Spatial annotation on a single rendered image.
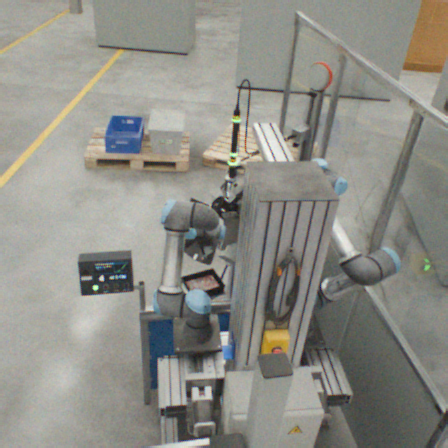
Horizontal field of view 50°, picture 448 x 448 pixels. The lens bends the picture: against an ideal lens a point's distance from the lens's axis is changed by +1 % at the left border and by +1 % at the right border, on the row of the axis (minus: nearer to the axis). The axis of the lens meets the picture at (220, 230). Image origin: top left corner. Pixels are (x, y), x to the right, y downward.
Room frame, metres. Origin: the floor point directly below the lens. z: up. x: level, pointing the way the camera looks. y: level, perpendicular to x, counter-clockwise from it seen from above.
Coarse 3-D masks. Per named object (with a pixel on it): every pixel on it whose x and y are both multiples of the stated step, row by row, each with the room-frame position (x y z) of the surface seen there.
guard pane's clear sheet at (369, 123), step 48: (288, 96) 3.66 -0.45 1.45; (384, 96) 2.35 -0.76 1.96; (288, 144) 3.50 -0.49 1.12; (336, 144) 2.72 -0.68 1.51; (384, 144) 2.24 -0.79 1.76; (432, 144) 1.90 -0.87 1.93; (384, 192) 2.12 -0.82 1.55; (432, 192) 1.80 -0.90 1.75; (384, 240) 2.00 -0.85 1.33; (432, 240) 1.69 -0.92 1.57; (384, 288) 1.87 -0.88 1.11; (432, 288) 1.59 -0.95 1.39; (432, 336) 1.48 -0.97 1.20; (432, 384) 1.37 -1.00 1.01
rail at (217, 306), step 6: (216, 300) 1.94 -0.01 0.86; (222, 300) 1.95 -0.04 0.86; (228, 300) 1.95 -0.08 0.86; (150, 306) 1.86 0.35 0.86; (216, 306) 1.91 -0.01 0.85; (222, 306) 1.92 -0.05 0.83; (228, 306) 1.93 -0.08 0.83; (144, 312) 1.81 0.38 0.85; (150, 312) 1.82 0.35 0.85; (210, 312) 1.91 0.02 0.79; (216, 312) 1.91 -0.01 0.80; (222, 312) 1.92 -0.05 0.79; (228, 312) 1.92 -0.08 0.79; (144, 318) 1.81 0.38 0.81; (150, 318) 1.82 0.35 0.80; (156, 318) 1.83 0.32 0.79; (162, 318) 1.84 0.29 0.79; (168, 318) 1.85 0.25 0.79
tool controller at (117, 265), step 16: (80, 256) 1.79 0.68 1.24; (96, 256) 1.80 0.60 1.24; (112, 256) 1.80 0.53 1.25; (128, 256) 1.81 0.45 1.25; (80, 272) 1.72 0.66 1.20; (96, 272) 1.73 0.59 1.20; (112, 272) 1.75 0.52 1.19; (128, 272) 1.76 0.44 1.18; (112, 288) 1.73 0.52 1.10; (128, 288) 1.74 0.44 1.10
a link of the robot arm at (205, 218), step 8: (200, 208) 1.70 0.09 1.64; (208, 208) 1.73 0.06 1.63; (200, 216) 1.68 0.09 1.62; (208, 216) 1.69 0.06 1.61; (216, 216) 1.73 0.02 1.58; (200, 224) 1.67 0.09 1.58; (208, 224) 1.68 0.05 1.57; (216, 224) 1.72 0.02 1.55; (208, 232) 1.84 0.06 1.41; (216, 232) 1.87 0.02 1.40; (224, 232) 1.97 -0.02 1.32
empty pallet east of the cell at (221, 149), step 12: (228, 132) 5.78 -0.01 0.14; (240, 132) 5.79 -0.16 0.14; (216, 144) 5.39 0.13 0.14; (228, 144) 5.42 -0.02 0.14; (240, 144) 5.44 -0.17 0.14; (252, 144) 5.47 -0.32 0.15; (204, 156) 5.10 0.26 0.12; (216, 156) 5.07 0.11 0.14; (228, 156) 5.09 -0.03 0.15; (240, 156) 5.14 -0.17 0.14; (252, 156) 5.14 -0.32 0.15; (216, 168) 5.04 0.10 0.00
